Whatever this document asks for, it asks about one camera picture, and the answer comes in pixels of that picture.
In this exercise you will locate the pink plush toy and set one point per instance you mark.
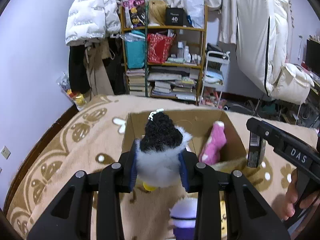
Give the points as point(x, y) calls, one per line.
point(210, 154)

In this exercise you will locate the black box numbered 40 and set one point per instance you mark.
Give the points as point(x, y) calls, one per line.
point(174, 16)

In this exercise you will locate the teal bag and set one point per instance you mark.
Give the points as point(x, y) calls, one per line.
point(135, 49)

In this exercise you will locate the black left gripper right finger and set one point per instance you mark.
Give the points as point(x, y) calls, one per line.
point(248, 215)

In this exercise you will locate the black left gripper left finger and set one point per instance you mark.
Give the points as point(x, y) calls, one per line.
point(69, 214)

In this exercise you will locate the black Face tissue pack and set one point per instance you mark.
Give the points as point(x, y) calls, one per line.
point(256, 150)

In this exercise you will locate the white puffer jacket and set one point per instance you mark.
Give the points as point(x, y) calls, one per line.
point(90, 21)

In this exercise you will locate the black white penguin plush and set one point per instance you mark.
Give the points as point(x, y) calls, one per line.
point(157, 161)

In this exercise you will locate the cream duvet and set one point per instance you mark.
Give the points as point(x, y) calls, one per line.
point(261, 50)

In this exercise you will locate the blonde wig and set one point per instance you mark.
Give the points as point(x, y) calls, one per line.
point(157, 11)

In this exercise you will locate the red gift bag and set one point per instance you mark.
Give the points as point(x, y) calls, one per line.
point(158, 47)

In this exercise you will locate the purple white plush doll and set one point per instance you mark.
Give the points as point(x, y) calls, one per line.
point(183, 217)

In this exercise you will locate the wall socket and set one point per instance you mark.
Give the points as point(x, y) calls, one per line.
point(5, 152)

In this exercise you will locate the right hand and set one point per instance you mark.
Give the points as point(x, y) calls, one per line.
point(291, 197)

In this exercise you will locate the white rolling cart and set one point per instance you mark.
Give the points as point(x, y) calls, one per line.
point(213, 79)

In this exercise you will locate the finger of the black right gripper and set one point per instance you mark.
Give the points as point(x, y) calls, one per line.
point(272, 134)

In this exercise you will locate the beige patterned carpet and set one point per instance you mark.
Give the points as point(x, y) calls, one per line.
point(108, 126)

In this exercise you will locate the stack of books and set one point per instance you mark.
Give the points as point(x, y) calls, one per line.
point(164, 81)

